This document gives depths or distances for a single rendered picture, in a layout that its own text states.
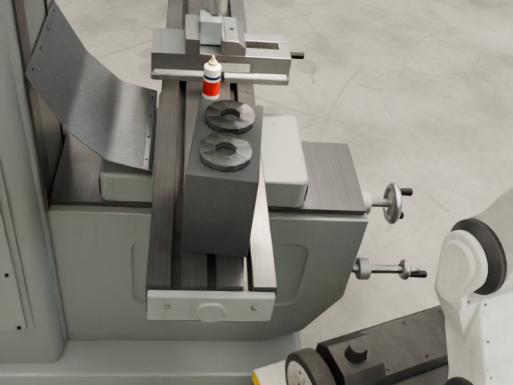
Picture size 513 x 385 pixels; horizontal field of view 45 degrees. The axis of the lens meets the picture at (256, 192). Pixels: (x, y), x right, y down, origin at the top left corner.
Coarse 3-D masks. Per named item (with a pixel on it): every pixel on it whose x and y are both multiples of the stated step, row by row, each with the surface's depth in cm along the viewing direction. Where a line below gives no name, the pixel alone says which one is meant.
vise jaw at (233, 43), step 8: (224, 24) 152; (232, 24) 153; (240, 24) 156; (224, 32) 150; (232, 32) 150; (240, 32) 152; (224, 40) 147; (232, 40) 147; (240, 40) 149; (224, 48) 148; (232, 48) 148; (240, 48) 148
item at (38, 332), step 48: (0, 0) 107; (48, 0) 136; (0, 48) 112; (0, 96) 118; (0, 144) 125; (48, 144) 144; (0, 192) 133; (48, 192) 144; (0, 240) 141; (48, 240) 150; (0, 288) 152; (48, 288) 158; (0, 336) 167; (48, 336) 169
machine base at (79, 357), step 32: (64, 352) 178; (96, 352) 179; (128, 352) 180; (160, 352) 182; (192, 352) 183; (224, 352) 184; (256, 352) 185; (288, 352) 187; (0, 384) 172; (32, 384) 173; (64, 384) 174; (96, 384) 175; (128, 384) 176; (160, 384) 178; (192, 384) 179; (224, 384) 180
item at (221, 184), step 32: (224, 128) 106; (256, 128) 110; (192, 160) 101; (224, 160) 100; (256, 160) 103; (192, 192) 101; (224, 192) 101; (256, 192) 101; (192, 224) 106; (224, 224) 106
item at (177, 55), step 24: (192, 24) 151; (168, 48) 149; (192, 48) 147; (216, 48) 151; (264, 48) 156; (288, 48) 156; (168, 72) 151; (192, 72) 152; (240, 72) 153; (264, 72) 154; (288, 72) 154
